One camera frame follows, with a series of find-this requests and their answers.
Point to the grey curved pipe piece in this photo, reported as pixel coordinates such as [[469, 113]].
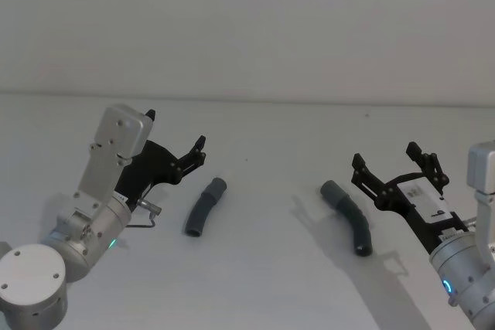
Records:
[[354, 214], [202, 208]]

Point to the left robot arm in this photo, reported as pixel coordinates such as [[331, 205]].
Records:
[[96, 222]]

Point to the white table cloth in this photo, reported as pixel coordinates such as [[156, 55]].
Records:
[[263, 279]]

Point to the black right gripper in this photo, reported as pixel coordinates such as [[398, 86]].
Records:
[[415, 206]]

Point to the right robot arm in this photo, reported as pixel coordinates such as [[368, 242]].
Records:
[[464, 268]]

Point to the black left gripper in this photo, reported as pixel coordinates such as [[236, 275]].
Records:
[[152, 164]]

